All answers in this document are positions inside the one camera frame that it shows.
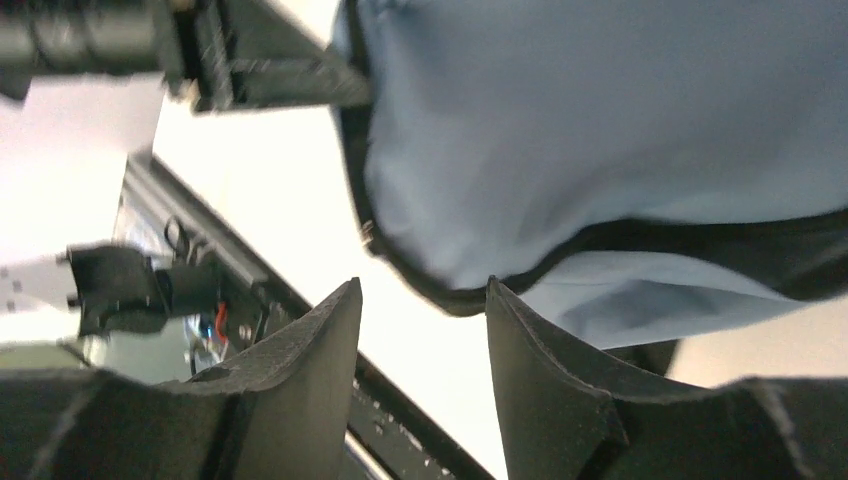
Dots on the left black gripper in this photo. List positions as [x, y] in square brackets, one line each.
[237, 55]

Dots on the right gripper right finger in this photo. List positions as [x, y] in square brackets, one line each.
[567, 410]

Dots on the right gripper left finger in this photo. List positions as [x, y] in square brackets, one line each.
[278, 410]

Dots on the blue-grey student backpack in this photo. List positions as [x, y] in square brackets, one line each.
[636, 171]

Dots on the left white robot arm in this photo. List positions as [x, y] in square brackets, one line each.
[113, 155]

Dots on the black mounting rail base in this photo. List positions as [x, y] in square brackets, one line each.
[388, 436]

